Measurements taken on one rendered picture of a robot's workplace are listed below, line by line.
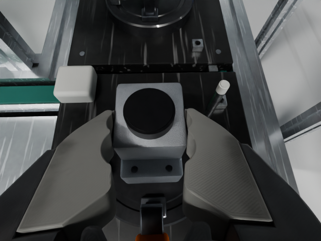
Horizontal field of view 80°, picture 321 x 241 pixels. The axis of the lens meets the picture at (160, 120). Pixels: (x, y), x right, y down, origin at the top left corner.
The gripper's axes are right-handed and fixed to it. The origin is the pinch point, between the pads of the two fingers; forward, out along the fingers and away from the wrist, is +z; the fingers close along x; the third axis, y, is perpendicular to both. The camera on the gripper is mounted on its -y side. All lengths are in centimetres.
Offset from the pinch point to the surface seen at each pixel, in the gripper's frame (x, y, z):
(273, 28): 19.5, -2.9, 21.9
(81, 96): -8.6, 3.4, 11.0
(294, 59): 31.4, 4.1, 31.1
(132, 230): -2.3, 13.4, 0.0
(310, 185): 25.8, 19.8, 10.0
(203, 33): 8.2, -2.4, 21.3
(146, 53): -0.7, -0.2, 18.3
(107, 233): -4.8, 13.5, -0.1
